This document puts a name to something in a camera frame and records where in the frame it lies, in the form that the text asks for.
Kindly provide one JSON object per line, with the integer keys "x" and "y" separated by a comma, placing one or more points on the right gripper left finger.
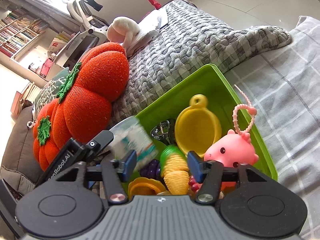
{"x": 114, "y": 173}

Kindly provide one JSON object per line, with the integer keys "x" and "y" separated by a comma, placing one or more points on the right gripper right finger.
{"x": 209, "y": 174}

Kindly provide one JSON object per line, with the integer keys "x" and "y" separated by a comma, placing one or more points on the red toy piece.
{"x": 194, "y": 185}

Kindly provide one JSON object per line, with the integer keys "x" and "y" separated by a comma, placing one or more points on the orange ridged wheel toy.
{"x": 145, "y": 186}

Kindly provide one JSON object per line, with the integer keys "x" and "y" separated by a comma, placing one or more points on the yellow toy corn cob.
{"x": 174, "y": 170}

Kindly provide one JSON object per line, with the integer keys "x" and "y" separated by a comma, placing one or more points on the pink pig toy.
{"x": 232, "y": 150}

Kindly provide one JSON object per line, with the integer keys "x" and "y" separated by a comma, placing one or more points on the purple toy grapes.
{"x": 152, "y": 170}

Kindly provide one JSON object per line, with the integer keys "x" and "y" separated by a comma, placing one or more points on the clear cotton swab jar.
{"x": 129, "y": 134}

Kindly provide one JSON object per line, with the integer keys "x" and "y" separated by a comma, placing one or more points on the yellow toy cup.
{"x": 196, "y": 127}

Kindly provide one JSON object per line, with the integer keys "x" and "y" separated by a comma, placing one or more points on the black binder clip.
{"x": 165, "y": 132}

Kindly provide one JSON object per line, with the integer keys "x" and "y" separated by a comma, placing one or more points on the far orange pumpkin cushion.
{"x": 50, "y": 133}

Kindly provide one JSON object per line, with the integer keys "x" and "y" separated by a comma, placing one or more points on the orange pumpkin cushion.
{"x": 50, "y": 133}
{"x": 84, "y": 105}

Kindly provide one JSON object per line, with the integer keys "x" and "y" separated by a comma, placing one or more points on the near orange pumpkin cushion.
{"x": 84, "y": 105}

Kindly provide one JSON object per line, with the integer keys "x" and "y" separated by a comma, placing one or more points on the teal patterned pillow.
{"x": 49, "y": 91}

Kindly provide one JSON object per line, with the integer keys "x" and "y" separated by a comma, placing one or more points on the green plastic bin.
{"x": 223, "y": 101}

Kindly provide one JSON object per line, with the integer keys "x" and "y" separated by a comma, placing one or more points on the white office chair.
{"x": 93, "y": 32}

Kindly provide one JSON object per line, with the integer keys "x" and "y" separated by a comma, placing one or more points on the white plush bunny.
{"x": 130, "y": 34}

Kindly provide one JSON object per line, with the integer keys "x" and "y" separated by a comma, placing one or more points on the grey quilted blanket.
{"x": 191, "y": 39}

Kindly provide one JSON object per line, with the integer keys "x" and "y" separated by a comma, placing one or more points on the white bookshelf with books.
{"x": 19, "y": 29}

